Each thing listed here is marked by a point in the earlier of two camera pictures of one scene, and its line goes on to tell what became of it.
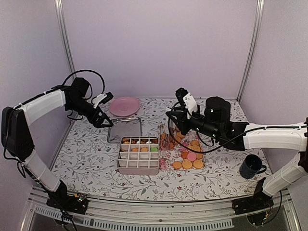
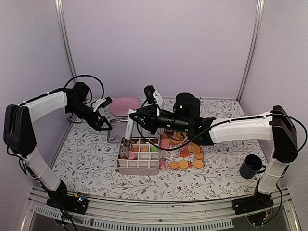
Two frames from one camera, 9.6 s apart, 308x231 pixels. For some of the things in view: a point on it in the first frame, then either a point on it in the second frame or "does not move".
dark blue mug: x=251 y=166 does not move
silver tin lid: x=124 y=127 does not move
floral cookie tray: x=180 y=151 does not move
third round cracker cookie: x=198 y=164 does not move
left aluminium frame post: x=63 y=26 does not move
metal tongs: x=169 y=116 -> x=124 y=154
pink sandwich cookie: x=191 y=157 -> x=131 y=155
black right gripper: x=181 y=117 -> x=148 y=117
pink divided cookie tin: x=138 y=155 does not move
